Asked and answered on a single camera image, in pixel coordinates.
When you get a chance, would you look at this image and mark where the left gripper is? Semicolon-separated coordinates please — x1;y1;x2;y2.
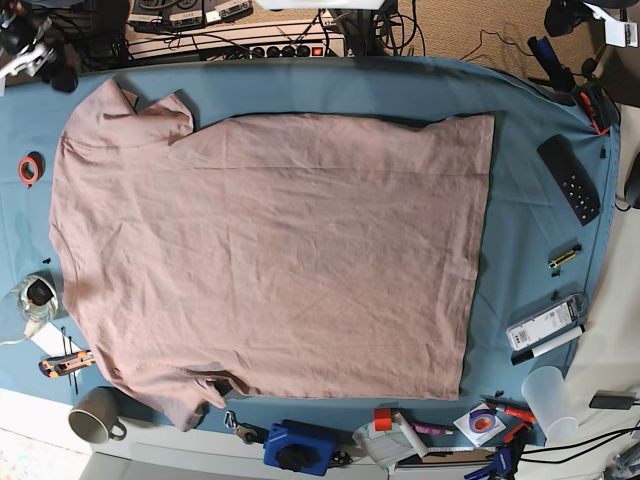
544;0;639;48

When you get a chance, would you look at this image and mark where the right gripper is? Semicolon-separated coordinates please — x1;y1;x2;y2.
1;14;78;93

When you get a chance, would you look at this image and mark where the pink T-shirt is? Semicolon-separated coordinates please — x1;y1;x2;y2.
49;80;495;431

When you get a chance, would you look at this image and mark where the blue clamp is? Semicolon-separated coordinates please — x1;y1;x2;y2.
527;36;576;93

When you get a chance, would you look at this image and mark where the red tape roll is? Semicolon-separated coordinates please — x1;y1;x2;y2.
18;151;45;189

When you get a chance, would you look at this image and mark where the orange black clamp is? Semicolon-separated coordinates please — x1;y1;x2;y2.
571;82;612;136

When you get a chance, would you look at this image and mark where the black remote control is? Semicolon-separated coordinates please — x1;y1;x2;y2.
537;135;600;226

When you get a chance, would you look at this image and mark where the teal table cloth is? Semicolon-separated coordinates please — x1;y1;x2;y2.
1;57;620;438

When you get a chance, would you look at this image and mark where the white power strip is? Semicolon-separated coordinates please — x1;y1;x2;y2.
126;19;347;65

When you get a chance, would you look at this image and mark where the small battery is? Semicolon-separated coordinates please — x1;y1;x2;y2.
548;244;582;270

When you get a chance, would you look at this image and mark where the orange utility knife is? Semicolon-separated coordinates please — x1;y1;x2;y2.
38;350;95;378

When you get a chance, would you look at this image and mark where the clear plastic case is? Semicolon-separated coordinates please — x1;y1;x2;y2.
506;293;588;352

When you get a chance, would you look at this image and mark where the grey ceramic mug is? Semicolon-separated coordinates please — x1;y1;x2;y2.
68;387;127;444

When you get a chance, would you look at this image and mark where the white marker pen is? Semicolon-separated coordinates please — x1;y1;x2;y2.
511;325;586;366

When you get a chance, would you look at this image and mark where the translucent plastic cup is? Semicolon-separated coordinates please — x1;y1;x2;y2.
521;366;578;444

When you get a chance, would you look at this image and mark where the silver carabiner keyring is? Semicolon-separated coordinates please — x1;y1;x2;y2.
223;410;268;445

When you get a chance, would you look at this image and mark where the blue plastic device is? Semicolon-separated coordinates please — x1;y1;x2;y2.
263;420;337;477

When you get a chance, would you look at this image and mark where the red plastic block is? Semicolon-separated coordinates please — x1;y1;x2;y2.
373;408;393;432

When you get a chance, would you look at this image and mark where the white paper roll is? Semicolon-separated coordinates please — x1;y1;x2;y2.
392;410;429;457

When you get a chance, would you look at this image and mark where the red handled tool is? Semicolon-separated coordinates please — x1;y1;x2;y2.
484;397;536;424

